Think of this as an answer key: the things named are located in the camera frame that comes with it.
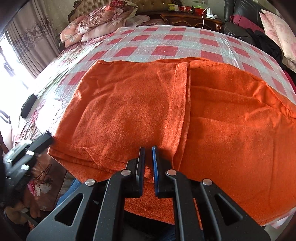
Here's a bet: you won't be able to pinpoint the dark red cushion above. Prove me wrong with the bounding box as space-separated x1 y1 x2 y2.
232 14 264 33

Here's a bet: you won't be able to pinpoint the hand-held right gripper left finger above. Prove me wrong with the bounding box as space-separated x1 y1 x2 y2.
26 146 146 241

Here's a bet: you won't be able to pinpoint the black leather armchair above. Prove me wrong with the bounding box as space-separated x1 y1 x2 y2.
223 0 296 77

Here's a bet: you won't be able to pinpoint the black strap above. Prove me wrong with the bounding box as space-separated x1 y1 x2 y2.
0 110 12 124

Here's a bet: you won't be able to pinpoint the pale patterned pillow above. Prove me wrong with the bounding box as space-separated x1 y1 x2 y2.
125 15 148 26

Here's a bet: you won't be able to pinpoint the bed with floral sheet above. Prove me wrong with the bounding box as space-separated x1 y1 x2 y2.
0 21 148 209

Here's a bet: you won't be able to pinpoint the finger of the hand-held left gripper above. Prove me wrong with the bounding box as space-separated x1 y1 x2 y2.
28 132 54 154

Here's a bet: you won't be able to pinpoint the red garment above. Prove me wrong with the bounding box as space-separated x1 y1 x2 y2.
283 70 296 88

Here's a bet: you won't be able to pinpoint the long pink pillow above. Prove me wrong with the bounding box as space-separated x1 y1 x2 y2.
81 21 116 42

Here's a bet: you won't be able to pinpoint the tufted carved wooden headboard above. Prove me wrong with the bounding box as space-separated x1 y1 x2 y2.
67 0 176 24

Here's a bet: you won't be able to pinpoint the mauve patterned curtain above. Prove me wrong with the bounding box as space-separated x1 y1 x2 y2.
5 0 77 79

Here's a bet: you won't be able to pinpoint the carved wooden nightstand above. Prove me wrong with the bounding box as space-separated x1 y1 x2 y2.
160 10 225 32

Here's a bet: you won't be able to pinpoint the pink floral pillow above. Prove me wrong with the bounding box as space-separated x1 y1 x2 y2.
60 15 88 42
61 35 81 48

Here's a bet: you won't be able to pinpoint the black pouch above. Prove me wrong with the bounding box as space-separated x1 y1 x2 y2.
20 94 37 119

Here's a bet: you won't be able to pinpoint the orange pants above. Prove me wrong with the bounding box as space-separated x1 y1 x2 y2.
47 57 296 226

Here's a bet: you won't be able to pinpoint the black clothes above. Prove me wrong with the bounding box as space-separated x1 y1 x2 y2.
246 28 287 70

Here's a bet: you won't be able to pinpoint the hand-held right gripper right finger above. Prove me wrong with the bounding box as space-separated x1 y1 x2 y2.
152 146 270 241

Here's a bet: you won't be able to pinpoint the red white checkered table cloth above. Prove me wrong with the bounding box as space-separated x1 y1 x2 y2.
35 24 296 230

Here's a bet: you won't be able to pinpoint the pink satin floral cushion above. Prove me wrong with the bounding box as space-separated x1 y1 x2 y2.
258 11 296 67
261 9 296 58

